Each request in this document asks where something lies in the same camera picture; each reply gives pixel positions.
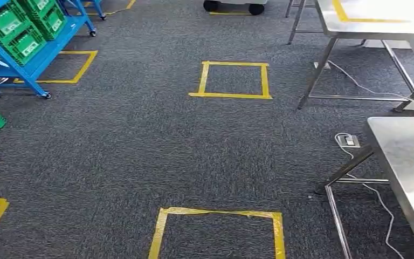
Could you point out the yellow floor tape strip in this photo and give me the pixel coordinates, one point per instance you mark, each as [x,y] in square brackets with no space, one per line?
[228,13]

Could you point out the white wheeled machine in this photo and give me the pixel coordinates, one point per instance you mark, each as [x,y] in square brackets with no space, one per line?
[233,4]

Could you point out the grey floor socket box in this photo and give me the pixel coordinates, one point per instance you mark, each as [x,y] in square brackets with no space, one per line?
[350,141]

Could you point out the blue wheeled cart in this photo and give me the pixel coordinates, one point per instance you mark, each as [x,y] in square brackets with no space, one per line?
[94,7]

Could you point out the yellow tape on table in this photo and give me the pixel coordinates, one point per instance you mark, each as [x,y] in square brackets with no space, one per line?
[339,10]

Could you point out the blue shelf rack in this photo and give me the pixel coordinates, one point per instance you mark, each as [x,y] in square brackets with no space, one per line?
[37,62]

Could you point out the steel table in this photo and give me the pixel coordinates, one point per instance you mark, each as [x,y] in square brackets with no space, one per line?
[400,157]
[371,26]

